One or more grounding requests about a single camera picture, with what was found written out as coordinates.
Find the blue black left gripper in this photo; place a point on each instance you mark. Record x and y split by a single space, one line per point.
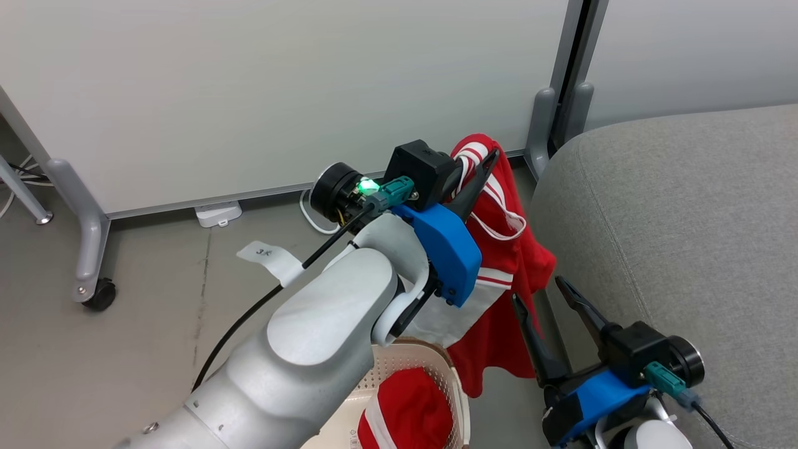
449 249

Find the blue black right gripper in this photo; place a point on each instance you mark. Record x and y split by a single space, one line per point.
592 399

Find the red white striped garment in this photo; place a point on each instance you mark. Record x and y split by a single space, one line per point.
408 405
511 274

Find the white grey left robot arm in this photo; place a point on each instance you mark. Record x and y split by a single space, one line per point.
299 349

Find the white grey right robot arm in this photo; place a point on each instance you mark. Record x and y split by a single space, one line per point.
651 435

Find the cream perforated laundry basket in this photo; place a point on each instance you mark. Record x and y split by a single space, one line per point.
446 374

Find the grey fabric sofa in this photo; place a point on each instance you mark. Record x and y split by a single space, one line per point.
686 218

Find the white paper tag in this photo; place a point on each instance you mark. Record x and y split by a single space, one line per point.
274 259

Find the wide white partition panel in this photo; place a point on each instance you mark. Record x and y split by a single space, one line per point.
249 81

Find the white power adapter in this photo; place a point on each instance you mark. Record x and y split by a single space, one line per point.
218 214

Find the narrow white partition panel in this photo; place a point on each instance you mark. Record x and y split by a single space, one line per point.
698 50

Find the grey partition leg with caster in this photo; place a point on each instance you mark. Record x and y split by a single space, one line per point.
90 243

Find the grey metal table leg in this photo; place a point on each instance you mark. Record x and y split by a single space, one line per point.
25 196

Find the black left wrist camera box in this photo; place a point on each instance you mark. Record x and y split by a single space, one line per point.
418 168

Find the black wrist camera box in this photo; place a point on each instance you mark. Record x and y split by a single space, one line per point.
633 349
418 168

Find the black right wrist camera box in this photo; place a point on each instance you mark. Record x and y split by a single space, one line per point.
633 349

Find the teal left camera connector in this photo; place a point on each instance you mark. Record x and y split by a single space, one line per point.
394 190

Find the teal camera connector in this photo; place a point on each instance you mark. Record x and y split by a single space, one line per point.
394 190
662 377

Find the grey partition foot bracket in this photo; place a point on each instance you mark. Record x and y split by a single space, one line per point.
541 131

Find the teal right camera connector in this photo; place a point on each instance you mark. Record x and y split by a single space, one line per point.
662 377

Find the dark grey partition post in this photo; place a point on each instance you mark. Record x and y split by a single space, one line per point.
576 56

